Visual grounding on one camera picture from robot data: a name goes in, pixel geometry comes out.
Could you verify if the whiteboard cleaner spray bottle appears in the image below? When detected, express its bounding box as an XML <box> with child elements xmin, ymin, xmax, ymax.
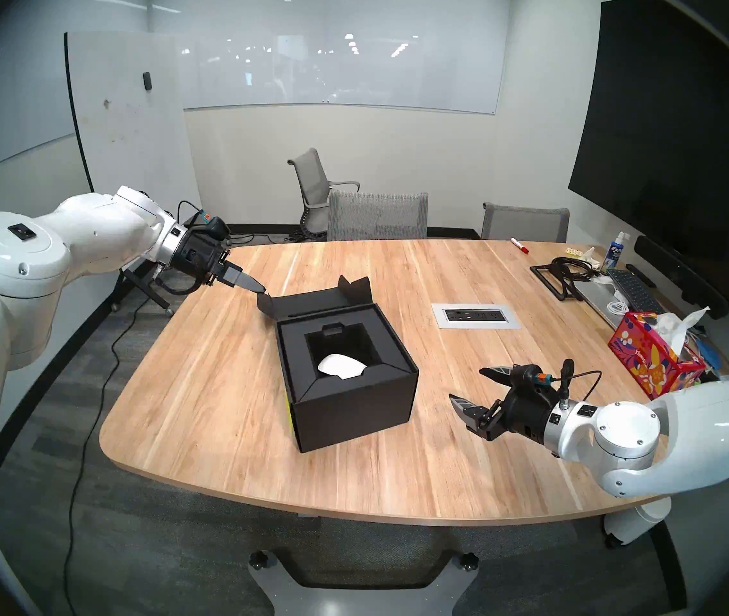
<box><xmin>601</xmin><ymin>232</ymin><xmax>630</xmax><ymax>272</ymax></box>

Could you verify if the glass wall whiteboard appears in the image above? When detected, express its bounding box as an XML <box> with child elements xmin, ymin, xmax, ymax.
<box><xmin>146</xmin><ymin>0</ymin><xmax>510</xmax><ymax>115</ymax></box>

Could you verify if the gray mesh office chair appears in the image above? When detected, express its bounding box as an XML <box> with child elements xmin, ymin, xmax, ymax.
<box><xmin>327</xmin><ymin>191</ymin><xmax>429</xmax><ymax>242</ymax></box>

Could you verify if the black laptop stand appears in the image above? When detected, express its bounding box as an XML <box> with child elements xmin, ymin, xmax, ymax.
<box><xmin>529</xmin><ymin>262</ymin><xmax>587</xmax><ymax>300</ymax></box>

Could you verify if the white computer mouse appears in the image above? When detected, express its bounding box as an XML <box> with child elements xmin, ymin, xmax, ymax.
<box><xmin>318</xmin><ymin>354</ymin><xmax>367</xmax><ymax>381</ymax></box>

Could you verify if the red floral tissue box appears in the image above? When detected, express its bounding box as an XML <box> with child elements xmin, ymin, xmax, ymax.
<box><xmin>608</xmin><ymin>311</ymin><xmax>707</xmax><ymax>400</ymax></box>

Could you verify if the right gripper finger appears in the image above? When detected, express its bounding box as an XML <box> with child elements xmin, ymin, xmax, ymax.
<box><xmin>479</xmin><ymin>364</ymin><xmax>520</xmax><ymax>387</ymax></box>
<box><xmin>448</xmin><ymin>393</ymin><xmax>504</xmax><ymax>440</ymax></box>

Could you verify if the gray office chair with armrests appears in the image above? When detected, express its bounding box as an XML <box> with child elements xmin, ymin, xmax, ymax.
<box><xmin>287</xmin><ymin>148</ymin><xmax>361</xmax><ymax>241</ymax></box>

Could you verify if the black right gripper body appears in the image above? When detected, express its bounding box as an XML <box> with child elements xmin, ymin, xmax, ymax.
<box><xmin>479</xmin><ymin>363</ymin><xmax>563</xmax><ymax>443</ymax></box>

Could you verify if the blue fly swatter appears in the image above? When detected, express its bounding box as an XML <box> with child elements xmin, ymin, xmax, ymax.
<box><xmin>697</xmin><ymin>339</ymin><xmax>723</xmax><ymax>377</ymax></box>

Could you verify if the large black wall screen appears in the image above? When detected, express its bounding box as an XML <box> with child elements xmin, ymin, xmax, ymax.
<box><xmin>568</xmin><ymin>0</ymin><xmax>729</xmax><ymax>288</ymax></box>

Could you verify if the black cardboard box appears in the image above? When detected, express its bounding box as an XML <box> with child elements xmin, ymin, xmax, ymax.
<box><xmin>257</xmin><ymin>275</ymin><xmax>420</xmax><ymax>454</ymax></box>

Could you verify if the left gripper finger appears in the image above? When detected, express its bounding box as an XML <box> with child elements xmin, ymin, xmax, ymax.
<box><xmin>216</xmin><ymin>277</ymin><xmax>270</xmax><ymax>296</ymax></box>
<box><xmin>221</xmin><ymin>264</ymin><xmax>267</xmax><ymax>293</ymax></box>

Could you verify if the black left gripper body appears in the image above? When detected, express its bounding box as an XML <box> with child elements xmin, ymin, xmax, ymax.
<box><xmin>156</xmin><ymin>216</ymin><xmax>243</xmax><ymax>296</ymax></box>

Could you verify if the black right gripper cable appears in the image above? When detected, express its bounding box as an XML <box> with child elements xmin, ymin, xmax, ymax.
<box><xmin>557</xmin><ymin>359</ymin><xmax>603</xmax><ymax>405</ymax></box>

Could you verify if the coiled black cable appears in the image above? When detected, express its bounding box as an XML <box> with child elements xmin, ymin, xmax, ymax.
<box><xmin>551</xmin><ymin>257</ymin><xmax>599</xmax><ymax>280</ymax></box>

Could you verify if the black video conference bar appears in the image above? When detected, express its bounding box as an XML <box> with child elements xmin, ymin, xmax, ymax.
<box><xmin>634</xmin><ymin>235</ymin><xmax>729</xmax><ymax>320</ymax></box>

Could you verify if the black keyboard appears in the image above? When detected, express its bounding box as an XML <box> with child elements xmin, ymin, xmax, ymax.
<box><xmin>605</xmin><ymin>268</ymin><xmax>665</xmax><ymax>315</ymax></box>

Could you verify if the silver table power panel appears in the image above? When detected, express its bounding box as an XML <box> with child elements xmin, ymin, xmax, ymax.
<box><xmin>431</xmin><ymin>303</ymin><xmax>522</xmax><ymax>330</ymax></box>

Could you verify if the white tissue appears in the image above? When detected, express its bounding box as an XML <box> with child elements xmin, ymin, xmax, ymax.
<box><xmin>650</xmin><ymin>306</ymin><xmax>710</xmax><ymax>355</ymax></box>

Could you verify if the gray plain-back office chair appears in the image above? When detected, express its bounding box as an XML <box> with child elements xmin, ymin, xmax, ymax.
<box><xmin>481</xmin><ymin>203</ymin><xmax>570</xmax><ymax>243</ymax></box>

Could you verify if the silver laptop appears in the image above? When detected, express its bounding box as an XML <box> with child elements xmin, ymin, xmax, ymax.
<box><xmin>573</xmin><ymin>278</ymin><xmax>635</xmax><ymax>330</ymax></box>

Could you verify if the rolling whiteboard on stand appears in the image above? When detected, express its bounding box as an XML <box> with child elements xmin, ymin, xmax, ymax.
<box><xmin>64</xmin><ymin>32</ymin><xmax>234</xmax><ymax>317</ymax></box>

